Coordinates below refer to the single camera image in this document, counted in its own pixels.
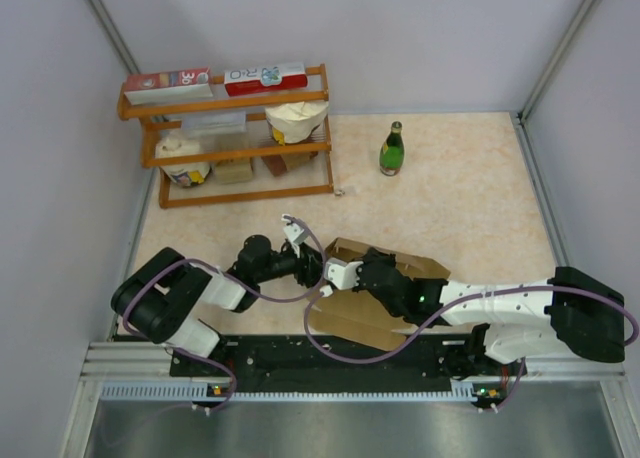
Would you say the white bag shelf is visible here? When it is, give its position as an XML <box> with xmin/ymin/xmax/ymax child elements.
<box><xmin>265</xmin><ymin>101</ymin><xmax>329</xmax><ymax>145</ymax></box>
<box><xmin>154</xmin><ymin>130</ymin><xmax>213</xmax><ymax>190</ymax></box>

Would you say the grey slotted cable duct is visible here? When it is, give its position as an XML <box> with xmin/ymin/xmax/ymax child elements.
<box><xmin>100</xmin><ymin>381</ymin><xmax>503</xmax><ymax>404</ymax></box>

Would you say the red white carton left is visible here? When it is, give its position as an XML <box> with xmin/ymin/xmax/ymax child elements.
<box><xmin>123</xmin><ymin>67</ymin><xmax>213</xmax><ymax>105</ymax></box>

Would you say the red white carton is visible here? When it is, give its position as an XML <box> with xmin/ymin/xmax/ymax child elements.
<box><xmin>123</xmin><ymin>67</ymin><xmax>213</xmax><ymax>105</ymax></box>
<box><xmin>223</xmin><ymin>62</ymin><xmax>308</xmax><ymax>97</ymax></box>

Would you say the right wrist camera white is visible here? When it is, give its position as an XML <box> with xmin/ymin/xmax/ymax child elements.
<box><xmin>320</xmin><ymin>258</ymin><xmax>363</xmax><ymax>297</ymax></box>

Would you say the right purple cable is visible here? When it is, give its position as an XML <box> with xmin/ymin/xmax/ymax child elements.
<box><xmin>302</xmin><ymin>282</ymin><xmax>640</xmax><ymax>413</ymax></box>

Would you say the tan block on shelf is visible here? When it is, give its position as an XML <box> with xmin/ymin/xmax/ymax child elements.
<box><xmin>213</xmin><ymin>158</ymin><xmax>254</xmax><ymax>184</ymax></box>

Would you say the green glass bottle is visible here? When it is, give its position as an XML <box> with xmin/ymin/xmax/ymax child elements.
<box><xmin>379</xmin><ymin>121</ymin><xmax>405</xmax><ymax>176</ymax></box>

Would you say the brown cardboard box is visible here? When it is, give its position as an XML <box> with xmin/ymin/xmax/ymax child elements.
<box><xmin>308</xmin><ymin>238</ymin><xmax>451</xmax><ymax>352</ymax></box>

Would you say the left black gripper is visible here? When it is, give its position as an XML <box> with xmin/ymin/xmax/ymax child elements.
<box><xmin>256</xmin><ymin>242</ymin><xmax>327</xmax><ymax>287</ymax></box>

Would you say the red white carton right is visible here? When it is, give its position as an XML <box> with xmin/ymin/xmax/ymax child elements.
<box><xmin>223</xmin><ymin>62</ymin><xmax>308</xmax><ymax>97</ymax></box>

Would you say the purple cable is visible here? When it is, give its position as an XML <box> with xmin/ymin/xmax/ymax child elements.
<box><xmin>302</xmin><ymin>282</ymin><xmax>640</xmax><ymax>413</ymax></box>
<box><xmin>122</xmin><ymin>215</ymin><xmax>329</xmax><ymax>414</ymax></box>

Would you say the clear plastic box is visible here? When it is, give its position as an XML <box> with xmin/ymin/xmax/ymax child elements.
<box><xmin>181</xmin><ymin>111</ymin><xmax>247</xmax><ymax>137</ymax></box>

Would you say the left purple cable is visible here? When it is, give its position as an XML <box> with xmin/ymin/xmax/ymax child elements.
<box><xmin>122</xmin><ymin>215</ymin><xmax>329</xmax><ymax>414</ymax></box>

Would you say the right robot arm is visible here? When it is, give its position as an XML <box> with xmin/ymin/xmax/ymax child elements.
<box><xmin>353</xmin><ymin>248</ymin><xmax>625</xmax><ymax>374</ymax></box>

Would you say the brown block on shelf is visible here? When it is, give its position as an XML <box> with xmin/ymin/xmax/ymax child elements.
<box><xmin>262</xmin><ymin>152</ymin><xmax>318</xmax><ymax>177</ymax></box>

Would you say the white bag lower shelf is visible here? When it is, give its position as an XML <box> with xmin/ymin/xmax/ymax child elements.
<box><xmin>154</xmin><ymin>130</ymin><xmax>213</xmax><ymax>190</ymax></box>

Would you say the orange wooden shelf rack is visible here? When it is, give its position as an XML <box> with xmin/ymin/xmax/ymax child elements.
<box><xmin>117</xmin><ymin>64</ymin><xmax>335</xmax><ymax>209</ymax></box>

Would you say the white bag upper shelf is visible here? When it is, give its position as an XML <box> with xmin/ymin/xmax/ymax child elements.
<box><xmin>265</xmin><ymin>101</ymin><xmax>329</xmax><ymax>145</ymax></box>

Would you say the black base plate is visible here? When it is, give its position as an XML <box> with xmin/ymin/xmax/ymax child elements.
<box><xmin>169</xmin><ymin>333</ymin><xmax>529</xmax><ymax>393</ymax></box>

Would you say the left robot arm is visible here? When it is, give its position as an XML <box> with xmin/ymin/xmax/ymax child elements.
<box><xmin>111</xmin><ymin>235</ymin><xmax>324</xmax><ymax>375</ymax></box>

